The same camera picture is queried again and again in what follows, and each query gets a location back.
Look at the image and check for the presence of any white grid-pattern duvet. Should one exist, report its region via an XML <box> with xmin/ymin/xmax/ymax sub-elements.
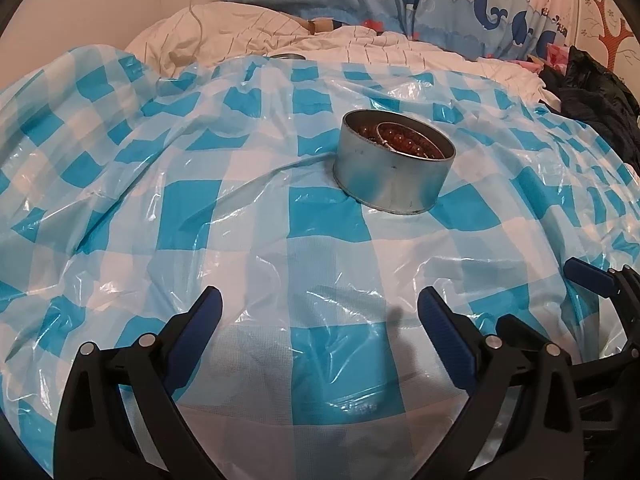
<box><xmin>126</xmin><ymin>1</ymin><xmax>560</xmax><ymax>110</ymax></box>

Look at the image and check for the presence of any round silver metal tin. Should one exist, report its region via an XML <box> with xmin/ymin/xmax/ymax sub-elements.
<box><xmin>333</xmin><ymin>110</ymin><xmax>457</xmax><ymax>216</ymax></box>

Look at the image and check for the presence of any silver tin lid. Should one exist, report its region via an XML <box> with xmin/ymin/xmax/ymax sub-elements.
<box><xmin>268</xmin><ymin>52</ymin><xmax>306</xmax><ymax>61</ymax></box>

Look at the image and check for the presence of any blue white checkered plastic sheet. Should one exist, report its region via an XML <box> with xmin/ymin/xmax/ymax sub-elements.
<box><xmin>1</xmin><ymin>46</ymin><xmax>639</xmax><ymax>479</ymax></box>

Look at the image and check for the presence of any black clothing pile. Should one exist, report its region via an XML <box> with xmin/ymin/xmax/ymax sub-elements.
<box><xmin>539</xmin><ymin>47</ymin><xmax>640</xmax><ymax>174</ymax></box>

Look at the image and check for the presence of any silver bangle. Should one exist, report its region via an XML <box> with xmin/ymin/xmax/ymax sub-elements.
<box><xmin>375</xmin><ymin>122</ymin><xmax>427</xmax><ymax>158</ymax></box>

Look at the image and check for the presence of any brown wooden bead bracelet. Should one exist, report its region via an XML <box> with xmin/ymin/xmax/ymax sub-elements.
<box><xmin>354</xmin><ymin>121</ymin><xmax>440</xmax><ymax>157</ymax></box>

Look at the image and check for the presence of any tan strap with buckle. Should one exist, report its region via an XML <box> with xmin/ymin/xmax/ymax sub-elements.
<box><xmin>294</xmin><ymin>16</ymin><xmax>342</xmax><ymax>35</ymax></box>

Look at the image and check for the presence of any pink cloth item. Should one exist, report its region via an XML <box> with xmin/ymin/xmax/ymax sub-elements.
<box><xmin>515</xmin><ymin>44</ymin><xmax>570</xmax><ymax>75</ymax></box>

